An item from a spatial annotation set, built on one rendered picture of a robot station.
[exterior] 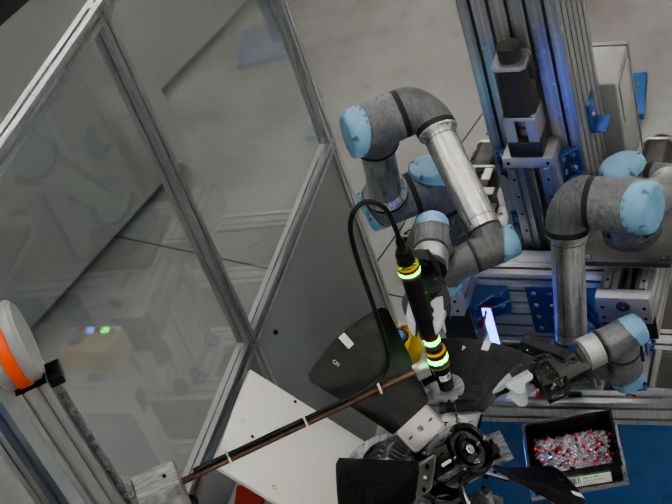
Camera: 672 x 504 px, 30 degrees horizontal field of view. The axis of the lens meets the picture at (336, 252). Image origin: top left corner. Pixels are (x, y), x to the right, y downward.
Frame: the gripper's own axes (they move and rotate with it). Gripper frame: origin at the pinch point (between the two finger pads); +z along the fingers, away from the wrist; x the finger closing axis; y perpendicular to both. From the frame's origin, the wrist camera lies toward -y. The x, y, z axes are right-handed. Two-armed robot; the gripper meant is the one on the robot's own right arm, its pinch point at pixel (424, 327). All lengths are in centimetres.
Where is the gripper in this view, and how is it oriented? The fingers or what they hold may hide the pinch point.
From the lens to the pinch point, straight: 250.1
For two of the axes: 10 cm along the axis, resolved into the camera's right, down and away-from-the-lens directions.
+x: -9.6, 1.5, 2.4
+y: 2.7, 7.3, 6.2
